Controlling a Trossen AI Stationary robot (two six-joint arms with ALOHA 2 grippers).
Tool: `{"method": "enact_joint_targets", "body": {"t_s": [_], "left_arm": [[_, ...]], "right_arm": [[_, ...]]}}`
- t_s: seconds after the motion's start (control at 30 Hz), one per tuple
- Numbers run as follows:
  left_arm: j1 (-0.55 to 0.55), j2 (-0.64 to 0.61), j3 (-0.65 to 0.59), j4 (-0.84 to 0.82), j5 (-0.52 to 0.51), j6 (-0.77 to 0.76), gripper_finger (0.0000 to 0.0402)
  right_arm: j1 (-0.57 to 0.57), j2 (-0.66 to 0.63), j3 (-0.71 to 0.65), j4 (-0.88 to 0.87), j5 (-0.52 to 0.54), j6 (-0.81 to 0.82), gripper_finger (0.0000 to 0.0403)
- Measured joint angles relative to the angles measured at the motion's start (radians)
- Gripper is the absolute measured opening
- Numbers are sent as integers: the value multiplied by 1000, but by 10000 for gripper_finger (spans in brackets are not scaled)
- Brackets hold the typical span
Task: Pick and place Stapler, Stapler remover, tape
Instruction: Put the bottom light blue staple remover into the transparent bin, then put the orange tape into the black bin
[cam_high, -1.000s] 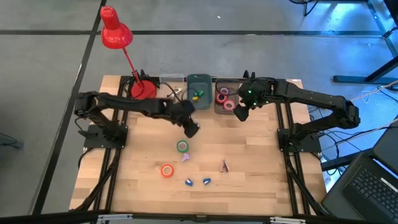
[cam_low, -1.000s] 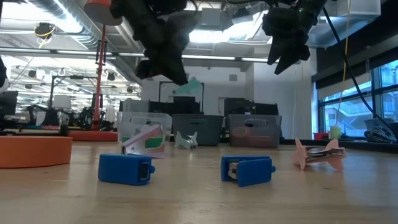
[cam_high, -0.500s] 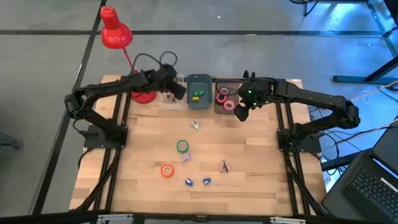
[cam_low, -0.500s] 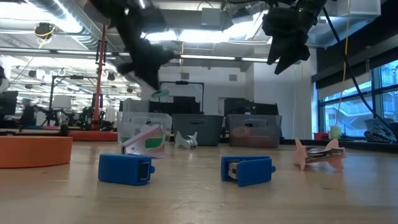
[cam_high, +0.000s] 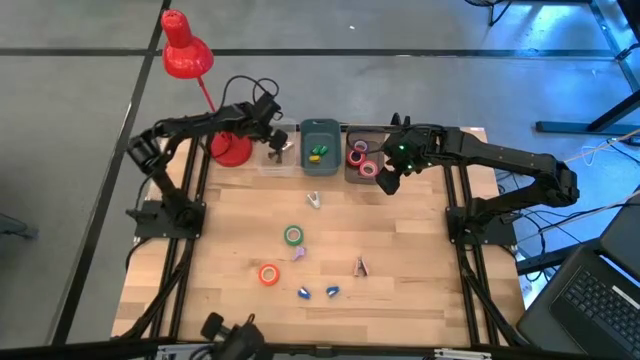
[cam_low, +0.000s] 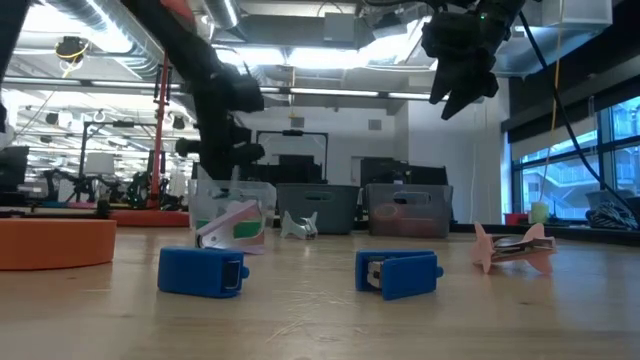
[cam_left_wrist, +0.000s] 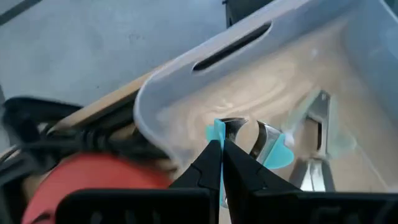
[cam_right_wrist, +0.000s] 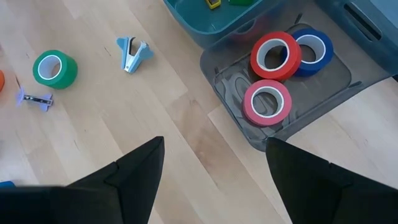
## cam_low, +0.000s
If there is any yellow hanging cable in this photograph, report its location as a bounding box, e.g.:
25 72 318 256
542 19 564 201

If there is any red desk lamp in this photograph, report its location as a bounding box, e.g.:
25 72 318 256
109 0 197 229

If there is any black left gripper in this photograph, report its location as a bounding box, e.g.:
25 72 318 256
174 113 266 181

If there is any pink toy airplane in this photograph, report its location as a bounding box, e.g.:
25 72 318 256
472 221 558 275

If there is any silver staple remover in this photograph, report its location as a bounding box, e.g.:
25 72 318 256
279 210 320 240

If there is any blue mini stapler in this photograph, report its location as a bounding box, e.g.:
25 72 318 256
355 249 445 302
157 245 250 299

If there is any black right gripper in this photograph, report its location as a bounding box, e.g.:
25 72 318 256
422 9 506 121

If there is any black cabinet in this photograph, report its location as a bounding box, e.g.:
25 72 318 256
359 157 450 187

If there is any green cup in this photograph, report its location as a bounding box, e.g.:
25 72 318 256
529 201 550 225

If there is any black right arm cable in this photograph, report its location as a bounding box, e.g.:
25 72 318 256
517 9 640 219

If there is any black monitor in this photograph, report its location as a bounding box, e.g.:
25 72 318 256
0 145 30 194

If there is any yellow black ceiling cable reel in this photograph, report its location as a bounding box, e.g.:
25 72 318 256
53 34 91 65

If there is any teal plastic bin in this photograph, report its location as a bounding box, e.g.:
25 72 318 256
276 183 361 235

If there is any clear plastic bin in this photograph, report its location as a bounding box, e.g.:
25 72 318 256
188 178 277 236

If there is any striped bag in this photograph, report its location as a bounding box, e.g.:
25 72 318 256
584 199 640 231

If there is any orange tape roll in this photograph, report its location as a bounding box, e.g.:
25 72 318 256
0 218 118 272

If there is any grey translucent plastic bin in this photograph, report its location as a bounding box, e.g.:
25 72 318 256
363 183 455 239

